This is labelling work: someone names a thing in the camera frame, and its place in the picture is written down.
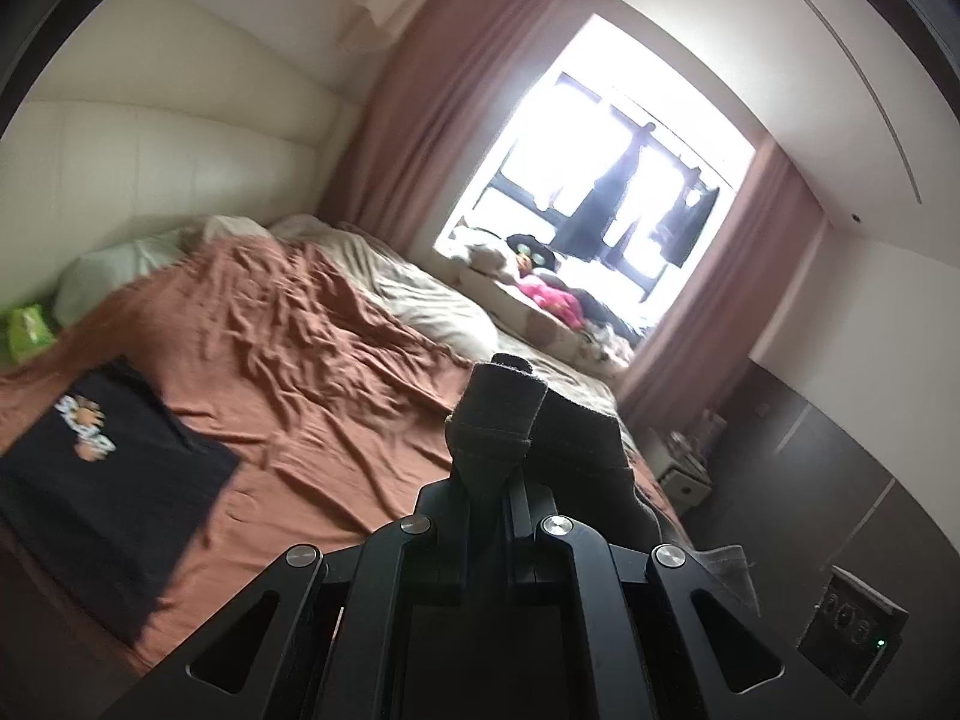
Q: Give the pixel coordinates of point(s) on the window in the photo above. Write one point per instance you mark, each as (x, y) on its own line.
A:
(540, 127)

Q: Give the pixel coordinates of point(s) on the black printed t-shirt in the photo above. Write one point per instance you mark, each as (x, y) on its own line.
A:
(97, 495)

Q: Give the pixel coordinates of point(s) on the dark wardrobe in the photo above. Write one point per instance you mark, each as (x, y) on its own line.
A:
(825, 480)

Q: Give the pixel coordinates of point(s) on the orange-brown blanket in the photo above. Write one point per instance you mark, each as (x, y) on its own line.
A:
(300, 360)

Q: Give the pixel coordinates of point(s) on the white pillow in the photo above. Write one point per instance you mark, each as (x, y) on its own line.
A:
(112, 277)

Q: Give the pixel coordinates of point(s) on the green tissue packet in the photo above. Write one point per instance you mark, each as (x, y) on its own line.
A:
(26, 330)

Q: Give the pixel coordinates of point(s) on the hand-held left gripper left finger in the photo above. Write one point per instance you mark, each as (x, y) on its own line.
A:
(442, 510)

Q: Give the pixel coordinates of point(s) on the pink plush toy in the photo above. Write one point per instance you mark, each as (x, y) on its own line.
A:
(555, 300)

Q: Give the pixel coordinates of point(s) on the bear print pillow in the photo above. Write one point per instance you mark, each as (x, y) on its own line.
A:
(540, 330)

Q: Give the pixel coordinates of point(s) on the dark hanging garment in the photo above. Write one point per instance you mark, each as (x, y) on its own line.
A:
(607, 195)
(690, 225)

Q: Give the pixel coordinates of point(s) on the white bedside table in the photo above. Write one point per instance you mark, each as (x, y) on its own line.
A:
(686, 476)

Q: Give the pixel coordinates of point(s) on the grey t-shirt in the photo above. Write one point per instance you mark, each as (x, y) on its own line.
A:
(495, 412)

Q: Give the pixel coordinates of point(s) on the beige duvet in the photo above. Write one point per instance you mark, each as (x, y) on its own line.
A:
(420, 292)

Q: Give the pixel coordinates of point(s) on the pink-brown curtain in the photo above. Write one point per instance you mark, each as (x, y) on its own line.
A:
(450, 90)
(727, 277)

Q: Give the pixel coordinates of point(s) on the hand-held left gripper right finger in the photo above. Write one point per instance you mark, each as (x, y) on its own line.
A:
(525, 517)

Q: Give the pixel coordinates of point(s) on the white plush toy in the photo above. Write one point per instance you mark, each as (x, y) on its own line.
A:
(480, 255)

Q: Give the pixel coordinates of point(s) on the cream padded headboard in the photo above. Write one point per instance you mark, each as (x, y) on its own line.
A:
(150, 150)

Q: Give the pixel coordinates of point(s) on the black electronic box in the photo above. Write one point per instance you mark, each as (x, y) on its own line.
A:
(847, 630)

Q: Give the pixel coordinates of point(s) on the black plush toy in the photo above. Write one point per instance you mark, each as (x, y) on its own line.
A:
(532, 251)

